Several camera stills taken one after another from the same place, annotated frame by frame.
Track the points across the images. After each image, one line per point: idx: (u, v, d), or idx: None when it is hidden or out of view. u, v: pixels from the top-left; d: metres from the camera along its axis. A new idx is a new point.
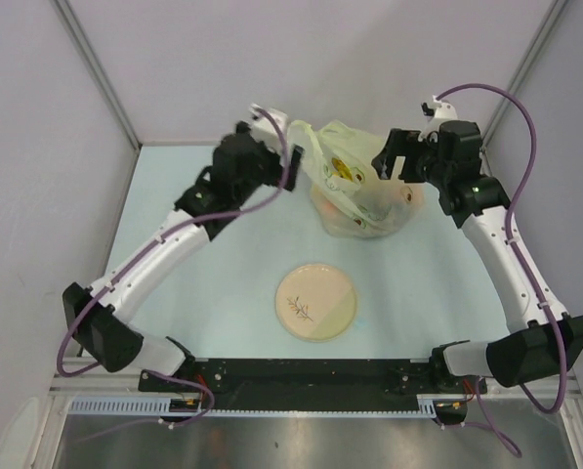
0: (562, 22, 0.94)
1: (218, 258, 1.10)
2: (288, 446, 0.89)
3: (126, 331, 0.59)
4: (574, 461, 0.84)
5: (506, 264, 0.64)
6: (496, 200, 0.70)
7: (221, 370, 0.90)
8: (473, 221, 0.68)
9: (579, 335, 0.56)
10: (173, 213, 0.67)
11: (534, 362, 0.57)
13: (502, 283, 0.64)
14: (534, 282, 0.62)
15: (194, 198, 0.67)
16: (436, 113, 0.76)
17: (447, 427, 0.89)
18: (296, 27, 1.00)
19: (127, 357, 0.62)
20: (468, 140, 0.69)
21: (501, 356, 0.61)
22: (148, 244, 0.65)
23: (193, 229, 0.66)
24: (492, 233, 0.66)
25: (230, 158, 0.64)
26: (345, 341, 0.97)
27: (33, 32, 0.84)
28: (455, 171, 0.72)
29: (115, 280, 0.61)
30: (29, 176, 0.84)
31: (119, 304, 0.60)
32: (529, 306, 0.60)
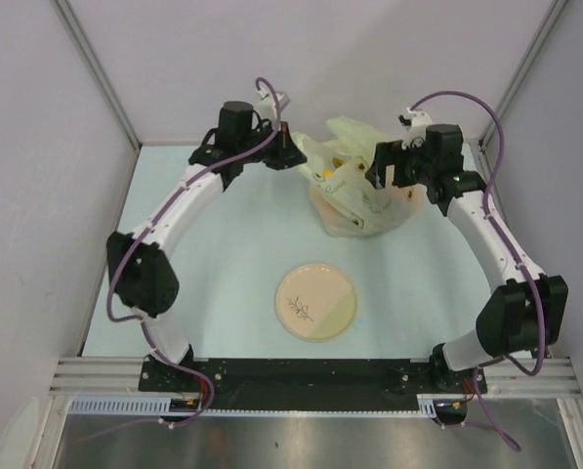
0: (562, 21, 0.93)
1: (218, 258, 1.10)
2: (288, 445, 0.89)
3: (169, 268, 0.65)
4: (574, 461, 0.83)
5: (483, 234, 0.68)
6: (478, 187, 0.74)
7: (221, 369, 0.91)
8: (454, 203, 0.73)
9: (557, 292, 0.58)
10: (188, 168, 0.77)
11: (517, 320, 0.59)
13: (484, 254, 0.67)
14: (512, 248, 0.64)
15: (205, 154, 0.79)
16: (414, 123, 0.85)
17: (447, 427, 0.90)
18: (296, 26, 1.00)
19: (170, 297, 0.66)
20: (450, 137, 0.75)
21: (489, 319, 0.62)
22: (175, 192, 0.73)
23: (211, 176, 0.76)
24: (472, 211, 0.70)
25: (234, 113, 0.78)
26: (345, 340, 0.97)
27: (34, 32, 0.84)
28: (437, 168, 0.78)
29: (154, 223, 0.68)
30: (29, 175, 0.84)
31: (161, 240, 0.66)
32: (508, 267, 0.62)
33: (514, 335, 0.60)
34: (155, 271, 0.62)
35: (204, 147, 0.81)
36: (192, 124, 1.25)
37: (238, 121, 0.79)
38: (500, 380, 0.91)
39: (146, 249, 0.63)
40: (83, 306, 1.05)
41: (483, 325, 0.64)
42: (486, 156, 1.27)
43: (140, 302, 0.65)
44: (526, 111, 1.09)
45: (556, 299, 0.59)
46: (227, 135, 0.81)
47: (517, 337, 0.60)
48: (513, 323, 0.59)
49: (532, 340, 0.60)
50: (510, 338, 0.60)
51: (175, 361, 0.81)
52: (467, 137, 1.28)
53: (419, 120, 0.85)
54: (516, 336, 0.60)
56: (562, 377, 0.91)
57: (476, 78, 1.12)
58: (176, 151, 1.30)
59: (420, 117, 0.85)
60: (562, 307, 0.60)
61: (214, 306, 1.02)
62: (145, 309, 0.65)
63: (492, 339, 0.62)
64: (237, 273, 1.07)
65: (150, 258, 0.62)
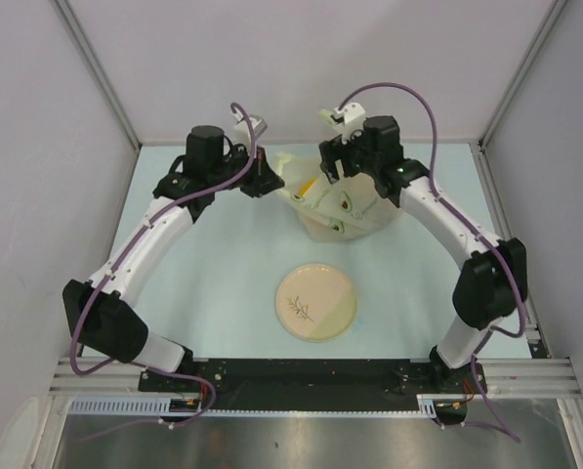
0: (562, 21, 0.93)
1: (218, 258, 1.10)
2: (288, 445, 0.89)
3: (132, 315, 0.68)
4: (574, 461, 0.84)
5: (439, 216, 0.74)
6: (421, 174, 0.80)
7: (221, 370, 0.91)
8: (405, 193, 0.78)
9: (518, 255, 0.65)
10: (153, 201, 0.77)
11: (489, 286, 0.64)
13: (446, 234, 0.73)
14: (468, 224, 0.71)
15: (171, 185, 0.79)
16: (347, 120, 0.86)
17: (448, 427, 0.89)
18: (296, 26, 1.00)
19: (134, 343, 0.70)
20: (389, 131, 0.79)
21: (468, 297, 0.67)
22: (139, 231, 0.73)
23: (177, 210, 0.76)
24: (422, 196, 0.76)
25: (201, 140, 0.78)
26: (345, 341, 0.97)
27: (33, 32, 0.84)
28: (382, 161, 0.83)
29: (114, 269, 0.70)
30: (29, 175, 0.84)
31: (123, 288, 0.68)
32: (470, 241, 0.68)
33: (492, 302, 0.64)
34: (117, 323, 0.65)
35: (171, 176, 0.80)
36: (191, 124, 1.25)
37: (206, 149, 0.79)
38: (500, 380, 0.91)
39: (106, 299, 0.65)
40: None
41: (463, 307, 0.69)
42: (487, 156, 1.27)
43: (104, 351, 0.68)
44: (526, 112, 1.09)
45: (518, 259, 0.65)
46: (195, 162, 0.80)
47: (495, 303, 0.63)
48: (487, 289, 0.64)
49: (512, 303, 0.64)
50: (489, 306, 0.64)
51: (172, 367, 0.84)
52: (466, 137, 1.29)
53: (352, 115, 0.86)
54: (495, 303, 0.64)
56: (562, 377, 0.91)
57: (476, 78, 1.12)
58: (176, 151, 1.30)
59: (352, 108, 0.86)
60: (523, 267, 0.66)
61: (213, 307, 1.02)
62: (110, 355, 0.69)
63: (475, 313, 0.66)
64: (236, 273, 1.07)
65: (110, 309, 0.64)
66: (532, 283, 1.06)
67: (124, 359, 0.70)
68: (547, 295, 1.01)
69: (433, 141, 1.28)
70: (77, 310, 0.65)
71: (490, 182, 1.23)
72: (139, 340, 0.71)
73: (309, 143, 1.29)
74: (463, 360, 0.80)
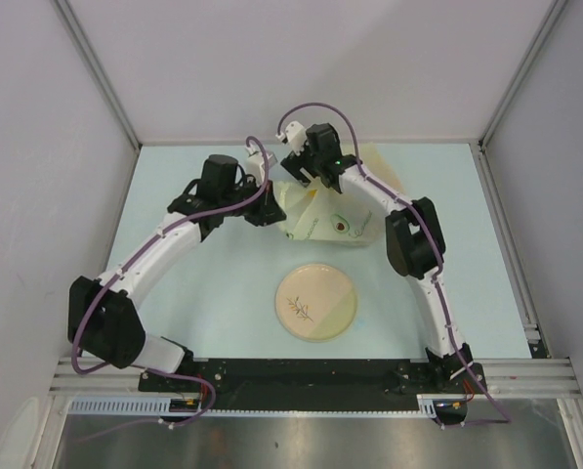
0: (562, 21, 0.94)
1: (218, 258, 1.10)
2: (288, 446, 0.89)
3: (134, 319, 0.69)
4: (574, 461, 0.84)
5: (368, 191, 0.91)
6: (353, 163, 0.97)
7: (221, 369, 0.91)
8: (343, 183, 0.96)
9: (426, 208, 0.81)
10: (167, 216, 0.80)
11: (409, 237, 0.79)
13: (376, 206, 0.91)
14: (387, 192, 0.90)
15: (186, 203, 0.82)
16: (291, 137, 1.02)
17: (448, 427, 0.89)
18: (296, 25, 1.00)
19: (132, 350, 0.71)
20: (324, 134, 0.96)
21: (395, 253, 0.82)
22: (150, 239, 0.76)
23: (189, 225, 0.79)
24: (354, 179, 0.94)
25: (217, 165, 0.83)
26: (345, 340, 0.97)
27: (33, 32, 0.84)
28: (323, 159, 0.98)
29: (125, 269, 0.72)
30: (29, 175, 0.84)
31: (130, 288, 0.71)
32: (391, 205, 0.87)
33: (413, 251, 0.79)
34: (120, 322, 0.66)
35: (186, 195, 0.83)
36: (191, 124, 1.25)
37: (221, 174, 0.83)
38: (500, 380, 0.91)
39: (112, 297, 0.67)
40: None
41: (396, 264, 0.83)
42: (487, 156, 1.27)
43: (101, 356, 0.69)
44: (526, 111, 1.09)
45: (430, 212, 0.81)
46: (209, 187, 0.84)
47: (416, 252, 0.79)
48: (407, 240, 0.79)
49: (428, 253, 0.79)
50: (410, 254, 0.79)
51: (171, 369, 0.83)
52: (467, 137, 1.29)
53: (295, 132, 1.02)
54: (416, 253, 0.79)
56: (561, 377, 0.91)
57: (476, 78, 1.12)
58: (176, 150, 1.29)
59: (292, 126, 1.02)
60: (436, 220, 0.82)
61: (213, 307, 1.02)
62: (106, 361, 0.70)
63: (404, 264, 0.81)
64: (236, 273, 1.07)
65: (115, 308, 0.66)
66: (532, 282, 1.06)
67: (118, 365, 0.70)
68: (547, 295, 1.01)
69: (434, 140, 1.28)
70: (80, 309, 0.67)
71: (490, 182, 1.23)
72: (137, 348, 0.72)
73: None
74: (444, 352, 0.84)
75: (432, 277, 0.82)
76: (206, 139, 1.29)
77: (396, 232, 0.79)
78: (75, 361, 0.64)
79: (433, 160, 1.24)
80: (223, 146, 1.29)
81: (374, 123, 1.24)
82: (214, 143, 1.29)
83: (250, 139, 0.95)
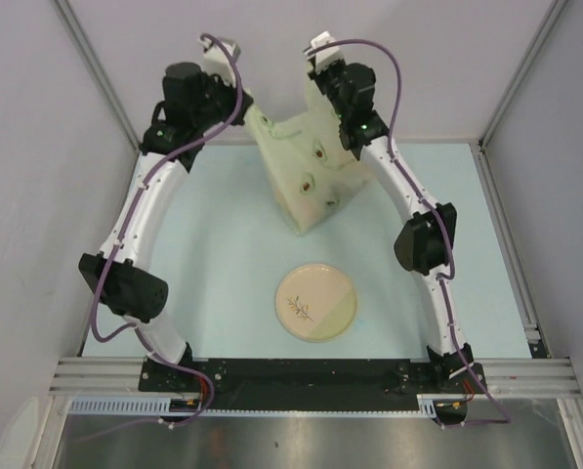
0: (562, 22, 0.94)
1: (209, 250, 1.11)
2: (288, 446, 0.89)
3: (149, 277, 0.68)
4: (574, 461, 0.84)
5: (393, 177, 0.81)
6: (383, 132, 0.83)
7: (221, 370, 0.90)
8: (364, 151, 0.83)
9: (451, 217, 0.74)
10: (143, 158, 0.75)
11: (424, 242, 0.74)
13: (395, 195, 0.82)
14: (414, 187, 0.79)
15: (156, 137, 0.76)
16: (319, 62, 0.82)
17: (447, 427, 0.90)
18: (296, 24, 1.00)
19: (158, 300, 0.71)
20: (364, 89, 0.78)
21: (403, 248, 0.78)
22: (136, 195, 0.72)
23: (169, 166, 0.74)
24: (380, 156, 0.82)
25: (179, 81, 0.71)
26: (345, 340, 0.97)
27: (33, 31, 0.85)
28: (353, 114, 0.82)
29: (122, 236, 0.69)
30: (29, 175, 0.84)
31: (134, 257, 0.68)
32: (412, 202, 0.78)
33: (424, 252, 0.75)
34: (136, 288, 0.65)
35: (155, 125, 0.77)
36: None
37: (186, 92, 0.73)
38: (500, 379, 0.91)
39: (121, 270, 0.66)
40: (83, 306, 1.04)
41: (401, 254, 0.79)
42: (487, 156, 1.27)
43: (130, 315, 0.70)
44: (526, 112, 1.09)
45: (451, 220, 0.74)
46: (177, 106, 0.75)
47: (425, 256, 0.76)
48: (420, 245, 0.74)
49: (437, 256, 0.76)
50: (419, 257, 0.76)
51: (175, 361, 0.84)
52: (467, 137, 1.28)
53: (324, 56, 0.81)
54: (426, 253, 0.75)
56: (561, 376, 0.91)
57: (476, 78, 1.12)
58: None
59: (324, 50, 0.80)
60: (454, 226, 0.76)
61: (212, 307, 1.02)
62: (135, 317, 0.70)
63: (409, 260, 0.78)
64: (235, 271, 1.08)
65: (127, 276, 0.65)
66: (532, 282, 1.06)
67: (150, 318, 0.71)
68: (547, 294, 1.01)
69: (434, 140, 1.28)
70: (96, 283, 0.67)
71: (491, 182, 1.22)
72: (161, 296, 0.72)
73: None
74: (445, 351, 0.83)
75: (437, 273, 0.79)
76: None
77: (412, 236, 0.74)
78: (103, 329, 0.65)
79: (433, 160, 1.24)
80: (222, 145, 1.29)
81: None
82: (214, 143, 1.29)
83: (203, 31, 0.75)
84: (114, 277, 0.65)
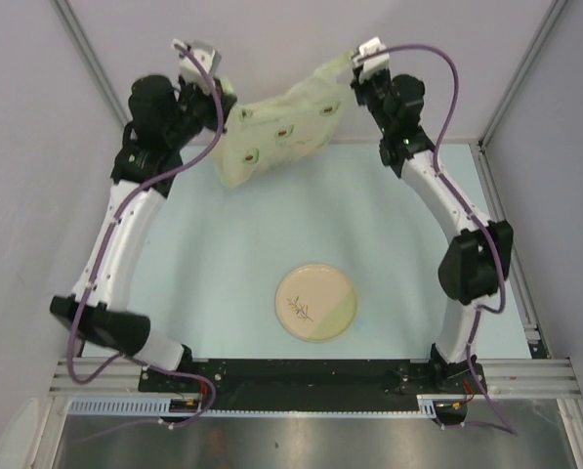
0: (562, 22, 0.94)
1: (209, 246, 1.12)
2: (288, 446, 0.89)
3: (126, 318, 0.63)
4: (574, 461, 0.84)
5: (438, 194, 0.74)
6: (426, 146, 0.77)
7: (221, 370, 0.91)
8: (406, 166, 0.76)
9: (505, 235, 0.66)
10: (115, 189, 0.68)
11: (473, 262, 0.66)
13: (441, 216, 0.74)
14: (462, 202, 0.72)
15: (127, 162, 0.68)
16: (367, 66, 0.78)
17: (448, 427, 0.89)
18: (295, 24, 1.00)
19: (140, 335, 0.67)
20: (414, 104, 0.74)
21: (449, 271, 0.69)
22: (106, 230, 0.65)
23: (143, 195, 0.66)
24: (424, 171, 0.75)
25: (147, 100, 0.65)
26: (345, 341, 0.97)
27: (33, 32, 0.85)
28: (397, 123, 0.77)
29: (94, 277, 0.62)
30: (28, 175, 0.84)
31: (107, 298, 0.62)
32: (460, 219, 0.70)
33: (472, 275, 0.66)
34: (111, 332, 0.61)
35: (127, 147, 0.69)
36: None
37: (155, 111, 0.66)
38: (500, 380, 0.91)
39: (96, 315, 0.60)
40: None
41: (446, 279, 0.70)
42: (486, 156, 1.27)
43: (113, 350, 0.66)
44: (526, 112, 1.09)
45: (506, 239, 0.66)
46: (147, 129, 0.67)
47: (476, 281, 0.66)
48: (469, 268, 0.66)
49: (491, 282, 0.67)
50: (470, 282, 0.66)
51: (172, 366, 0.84)
52: (467, 137, 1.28)
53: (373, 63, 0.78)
54: (473, 277, 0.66)
56: (561, 376, 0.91)
57: (476, 78, 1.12)
58: None
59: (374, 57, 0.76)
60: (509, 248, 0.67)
61: (212, 307, 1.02)
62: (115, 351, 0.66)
63: (454, 284, 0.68)
64: (234, 270, 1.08)
65: (102, 321, 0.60)
66: (532, 283, 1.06)
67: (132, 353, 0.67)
68: (547, 295, 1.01)
69: (434, 141, 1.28)
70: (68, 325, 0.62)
71: (490, 182, 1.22)
72: (143, 331, 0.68)
73: None
74: (455, 360, 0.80)
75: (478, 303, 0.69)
76: (206, 139, 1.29)
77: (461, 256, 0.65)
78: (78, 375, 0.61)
79: None
80: None
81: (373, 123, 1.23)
82: None
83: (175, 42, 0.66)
84: (87, 321, 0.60)
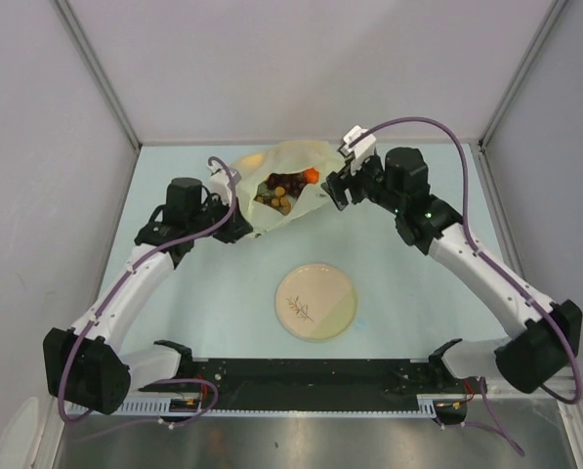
0: (563, 21, 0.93)
1: (210, 246, 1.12)
2: (288, 446, 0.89)
3: (116, 361, 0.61)
4: (574, 461, 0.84)
5: (483, 276, 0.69)
6: (447, 218, 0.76)
7: (221, 370, 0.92)
8: (438, 246, 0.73)
9: (574, 321, 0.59)
10: (136, 249, 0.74)
11: (541, 355, 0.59)
13: (492, 297, 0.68)
14: (515, 284, 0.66)
15: (152, 232, 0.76)
16: (358, 151, 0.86)
17: (447, 427, 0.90)
18: (295, 23, 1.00)
19: (118, 395, 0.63)
20: (417, 172, 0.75)
21: (516, 362, 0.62)
22: (121, 277, 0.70)
23: (159, 256, 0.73)
24: (459, 250, 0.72)
25: (182, 189, 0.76)
26: (345, 340, 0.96)
27: (33, 30, 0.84)
28: (408, 204, 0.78)
29: (99, 314, 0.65)
30: (29, 175, 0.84)
31: (107, 334, 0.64)
32: (519, 305, 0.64)
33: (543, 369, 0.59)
34: (101, 372, 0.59)
35: (150, 224, 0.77)
36: (191, 123, 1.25)
37: (186, 198, 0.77)
38: (500, 380, 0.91)
39: (91, 347, 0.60)
40: (83, 306, 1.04)
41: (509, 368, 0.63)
42: (486, 156, 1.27)
43: (88, 405, 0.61)
44: (527, 112, 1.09)
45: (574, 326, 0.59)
46: (175, 212, 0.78)
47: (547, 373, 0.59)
48: (543, 362, 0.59)
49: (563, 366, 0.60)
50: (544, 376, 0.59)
51: (172, 374, 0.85)
52: (467, 137, 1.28)
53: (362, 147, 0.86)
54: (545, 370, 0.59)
56: (561, 376, 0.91)
57: (477, 78, 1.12)
58: (176, 150, 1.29)
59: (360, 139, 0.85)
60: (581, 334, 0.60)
61: (212, 307, 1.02)
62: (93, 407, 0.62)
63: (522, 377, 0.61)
64: (234, 270, 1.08)
65: (94, 356, 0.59)
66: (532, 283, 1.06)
67: (106, 413, 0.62)
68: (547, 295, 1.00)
69: (434, 140, 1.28)
70: (58, 360, 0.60)
71: (491, 182, 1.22)
72: (122, 391, 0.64)
73: None
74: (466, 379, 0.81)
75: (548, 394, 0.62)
76: (206, 139, 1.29)
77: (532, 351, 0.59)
78: (62, 414, 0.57)
79: (433, 161, 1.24)
80: (222, 146, 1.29)
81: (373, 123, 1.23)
82: (214, 143, 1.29)
83: (212, 156, 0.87)
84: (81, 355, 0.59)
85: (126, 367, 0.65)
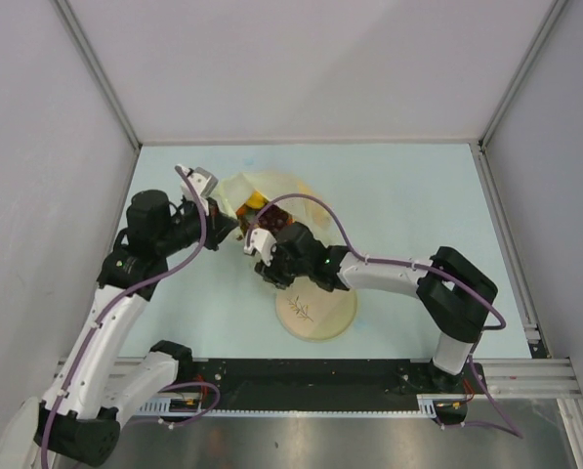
0: (563, 21, 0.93)
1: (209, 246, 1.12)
2: (288, 446, 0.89)
3: (94, 425, 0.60)
4: (574, 461, 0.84)
5: (380, 272, 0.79)
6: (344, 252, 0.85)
7: (221, 369, 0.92)
8: (343, 277, 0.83)
9: (452, 260, 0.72)
10: (100, 291, 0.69)
11: (455, 303, 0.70)
13: (396, 285, 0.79)
14: (398, 262, 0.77)
15: (116, 267, 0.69)
16: (260, 247, 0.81)
17: (447, 427, 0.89)
18: (295, 23, 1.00)
19: (108, 443, 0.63)
20: (301, 237, 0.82)
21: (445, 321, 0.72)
22: (86, 335, 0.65)
23: (126, 299, 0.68)
24: (355, 267, 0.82)
25: (144, 212, 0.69)
26: (345, 340, 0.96)
27: (33, 31, 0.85)
28: (312, 262, 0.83)
29: (65, 385, 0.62)
30: (29, 174, 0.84)
31: (79, 406, 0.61)
32: (410, 275, 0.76)
33: (467, 314, 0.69)
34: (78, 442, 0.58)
35: (115, 253, 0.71)
36: (190, 123, 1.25)
37: (148, 224, 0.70)
38: (500, 380, 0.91)
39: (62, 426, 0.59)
40: (83, 307, 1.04)
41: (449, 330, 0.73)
42: (487, 156, 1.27)
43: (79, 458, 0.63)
44: (527, 112, 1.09)
45: (457, 264, 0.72)
46: (139, 235, 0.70)
47: (473, 314, 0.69)
48: (455, 306, 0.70)
49: (482, 306, 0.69)
50: (470, 322, 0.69)
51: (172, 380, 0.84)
52: (467, 137, 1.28)
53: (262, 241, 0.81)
54: (470, 313, 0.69)
56: (561, 376, 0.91)
57: (477, 78, 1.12)
58: (175, 150, 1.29)
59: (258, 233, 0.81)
60: (468, 265, 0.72)
61: (212, 308, 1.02)
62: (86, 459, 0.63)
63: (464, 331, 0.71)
64: (234, 270, 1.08)
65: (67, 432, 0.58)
66: (532, 283, 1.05)
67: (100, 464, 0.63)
68: (547, 295, 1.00)
69: (434, 141, 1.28)
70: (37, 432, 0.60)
71: (490, 182, 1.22)
72: (112, 439, 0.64)
73: (309, 143, 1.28)
74: (459, 369, 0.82)
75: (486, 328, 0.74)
76: (206, 139, 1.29)
77: (437, 300, 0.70)
78: None
79: (433, 162, 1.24)
80: (222, 146, 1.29)
81: (374, 123, 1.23)
82: (214, 143, 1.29)
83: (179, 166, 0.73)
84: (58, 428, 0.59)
85: (108, 421, 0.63)
